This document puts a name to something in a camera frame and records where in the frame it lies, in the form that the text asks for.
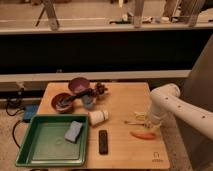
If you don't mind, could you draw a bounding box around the yellow handled fork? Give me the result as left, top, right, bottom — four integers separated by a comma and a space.
124, 121, 150, 128

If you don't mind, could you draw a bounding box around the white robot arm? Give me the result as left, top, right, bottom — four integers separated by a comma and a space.
148, 83, 213, 140

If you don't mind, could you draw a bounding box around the orange carrot toy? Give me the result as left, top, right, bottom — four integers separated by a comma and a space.
130, 132, 156, 140

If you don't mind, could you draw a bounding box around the wooden table board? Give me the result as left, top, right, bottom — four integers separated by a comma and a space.
36, 81, 171, 170

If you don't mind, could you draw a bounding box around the black remote control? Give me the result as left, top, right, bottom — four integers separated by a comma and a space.
99, 130, 108, 155

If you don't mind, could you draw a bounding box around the white paper cup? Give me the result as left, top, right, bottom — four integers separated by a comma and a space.
89, 110, 109, 126

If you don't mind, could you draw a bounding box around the blue sponge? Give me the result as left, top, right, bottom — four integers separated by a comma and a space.
64, 121, 83, 143

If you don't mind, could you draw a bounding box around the purple bowl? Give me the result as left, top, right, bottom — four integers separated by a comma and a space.
68, 77, 90, 94

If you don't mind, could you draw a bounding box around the black ladle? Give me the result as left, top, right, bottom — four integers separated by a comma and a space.
57, 88, 92, 108

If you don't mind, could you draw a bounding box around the dark red bowl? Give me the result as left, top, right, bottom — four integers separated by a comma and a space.
51, 93, 73, 113

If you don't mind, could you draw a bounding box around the green plastic tray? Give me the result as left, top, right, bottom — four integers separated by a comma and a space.
15, 114, 89, 168

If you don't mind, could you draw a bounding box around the blue power box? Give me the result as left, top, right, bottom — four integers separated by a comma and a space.
23, 104, 38, 123

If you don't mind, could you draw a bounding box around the black cable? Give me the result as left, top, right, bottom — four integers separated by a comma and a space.
5, 89, 25, 117

